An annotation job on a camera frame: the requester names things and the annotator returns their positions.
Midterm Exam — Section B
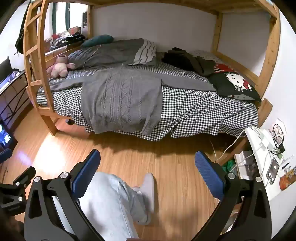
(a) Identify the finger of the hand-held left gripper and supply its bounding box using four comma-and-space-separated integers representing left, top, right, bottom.
13, 166, 36, 186

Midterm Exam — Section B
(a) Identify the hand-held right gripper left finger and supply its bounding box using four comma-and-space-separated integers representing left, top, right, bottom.
23, 149, 104, 241

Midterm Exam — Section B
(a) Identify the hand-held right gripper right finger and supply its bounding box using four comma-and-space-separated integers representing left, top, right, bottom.
195, 151, 272, 241

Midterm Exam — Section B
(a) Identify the grey knit sweater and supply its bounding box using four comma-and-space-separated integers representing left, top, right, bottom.
49, 67, 216, 135

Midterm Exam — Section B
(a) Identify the clothes heap by window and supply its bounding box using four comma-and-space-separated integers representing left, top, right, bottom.
45, 31, 86, 50

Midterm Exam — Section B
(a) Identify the green bag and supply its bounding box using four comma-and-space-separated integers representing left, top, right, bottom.
222, 160, 237, 173

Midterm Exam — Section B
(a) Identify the person's grey pant leg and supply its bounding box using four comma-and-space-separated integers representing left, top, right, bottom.
52, 171, 153, 241

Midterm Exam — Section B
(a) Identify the white box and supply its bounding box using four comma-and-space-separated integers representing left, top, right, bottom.
234, 151, 258, 180

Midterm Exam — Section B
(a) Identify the small lit screen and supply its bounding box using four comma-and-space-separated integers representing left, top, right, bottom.
0, 119, 18, 151

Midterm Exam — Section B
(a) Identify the white side table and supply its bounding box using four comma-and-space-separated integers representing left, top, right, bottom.
245, 126, 296, 200

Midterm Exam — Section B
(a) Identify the grey slipper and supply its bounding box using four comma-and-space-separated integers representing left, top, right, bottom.
132, 173, 155, 226

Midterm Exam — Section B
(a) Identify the silver phone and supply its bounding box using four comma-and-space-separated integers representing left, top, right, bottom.
266, 159, 281, 185

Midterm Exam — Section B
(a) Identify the white power strip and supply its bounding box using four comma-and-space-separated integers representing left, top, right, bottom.
252, 126, 271, 149

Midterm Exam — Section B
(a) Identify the black white checkered bedsheet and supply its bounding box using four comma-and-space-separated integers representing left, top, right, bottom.
36, 61, 259, 142

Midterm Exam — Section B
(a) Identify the orange printed packet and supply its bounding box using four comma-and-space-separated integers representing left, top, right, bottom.
279, 166, 296, 192

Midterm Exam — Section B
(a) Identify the black cat print pillow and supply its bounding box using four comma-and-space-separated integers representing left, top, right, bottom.
208, 71, 262, 102

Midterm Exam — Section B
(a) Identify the pink plush toy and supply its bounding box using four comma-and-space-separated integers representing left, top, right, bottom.
46, 56, 76, 78

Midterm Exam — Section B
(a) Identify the red striped cushion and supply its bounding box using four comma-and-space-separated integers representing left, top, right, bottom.
213, 62, 234, 74

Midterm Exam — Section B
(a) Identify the black monitor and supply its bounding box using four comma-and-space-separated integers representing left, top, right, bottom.
0, 57, 12, 80

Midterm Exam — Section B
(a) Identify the dark olive jacket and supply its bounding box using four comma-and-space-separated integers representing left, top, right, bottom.
162, 47, 216, 77

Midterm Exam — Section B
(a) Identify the white dotted pillow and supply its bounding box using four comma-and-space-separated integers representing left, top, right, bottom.
192, 50, 222, 64

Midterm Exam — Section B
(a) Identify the grey quilt with striped patch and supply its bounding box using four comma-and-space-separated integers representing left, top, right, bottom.
67, 38, 160, 69

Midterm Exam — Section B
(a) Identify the wooden bed ladder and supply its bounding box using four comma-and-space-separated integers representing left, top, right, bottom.
23, 0, 58, 136

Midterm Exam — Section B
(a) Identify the teal pillow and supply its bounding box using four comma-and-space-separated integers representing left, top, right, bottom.
81, 35, 114, 48

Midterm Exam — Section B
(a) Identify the black hanging bag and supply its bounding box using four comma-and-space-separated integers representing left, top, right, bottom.
15, 7, 31, 55

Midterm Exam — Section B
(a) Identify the window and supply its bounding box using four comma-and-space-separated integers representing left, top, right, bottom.
52, 1, 89, 35

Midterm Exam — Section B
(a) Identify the white charging cable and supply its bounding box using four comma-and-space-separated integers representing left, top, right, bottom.
214, 128, 253, 163

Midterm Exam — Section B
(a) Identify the black cable bundle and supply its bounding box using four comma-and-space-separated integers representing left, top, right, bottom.
272, 123, 287, 154

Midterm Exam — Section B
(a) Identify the wooden bunk bed frame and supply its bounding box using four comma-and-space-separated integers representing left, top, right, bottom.
23, 0, 281, 137

